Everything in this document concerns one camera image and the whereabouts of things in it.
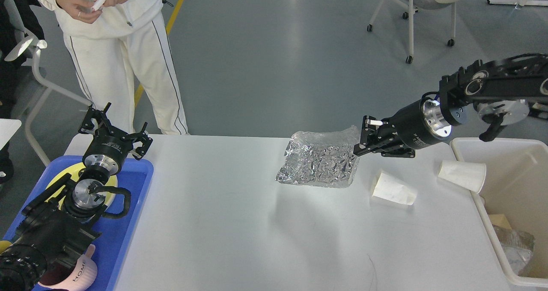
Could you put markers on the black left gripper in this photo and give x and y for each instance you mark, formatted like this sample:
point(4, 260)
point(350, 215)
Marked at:
point(107, 151)

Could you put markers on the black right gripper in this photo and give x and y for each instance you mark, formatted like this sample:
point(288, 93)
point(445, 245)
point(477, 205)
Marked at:
point(418, 125)

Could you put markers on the white paper cup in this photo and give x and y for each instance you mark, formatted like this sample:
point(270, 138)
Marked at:
point(393, 189)
point(468, 175)

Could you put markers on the silver foil bag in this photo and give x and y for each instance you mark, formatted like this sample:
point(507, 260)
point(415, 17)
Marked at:
point(320, 159)

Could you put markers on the yellow plastic plate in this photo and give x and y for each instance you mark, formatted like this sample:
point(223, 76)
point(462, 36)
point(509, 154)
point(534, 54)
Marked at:
point(75, 170)

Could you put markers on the pink mug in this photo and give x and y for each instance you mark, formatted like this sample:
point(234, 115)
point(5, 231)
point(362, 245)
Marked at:
point(77, 278)

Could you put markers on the foil wrapper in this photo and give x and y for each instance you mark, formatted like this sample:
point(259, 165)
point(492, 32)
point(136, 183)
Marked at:
point(518, 247)

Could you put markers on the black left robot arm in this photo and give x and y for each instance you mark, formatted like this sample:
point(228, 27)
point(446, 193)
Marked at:
point(57, 224)

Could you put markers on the person in white trousers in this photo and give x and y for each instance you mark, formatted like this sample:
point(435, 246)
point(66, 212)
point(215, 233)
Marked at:
point(112, 49)

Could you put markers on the white side table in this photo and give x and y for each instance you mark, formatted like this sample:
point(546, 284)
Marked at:
point(8, 128)

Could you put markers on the white chair at left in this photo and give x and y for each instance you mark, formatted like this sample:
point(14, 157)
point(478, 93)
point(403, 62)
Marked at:
point(34, 89)

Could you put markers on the pink white marker pen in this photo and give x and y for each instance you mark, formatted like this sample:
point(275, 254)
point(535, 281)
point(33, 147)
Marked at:
point(97, 6)

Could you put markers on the white plastic bin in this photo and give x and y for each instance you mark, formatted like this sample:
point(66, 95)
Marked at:
point(516, 186)

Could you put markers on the black jacket on chair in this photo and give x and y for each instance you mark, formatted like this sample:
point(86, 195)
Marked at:
point(8, 41)

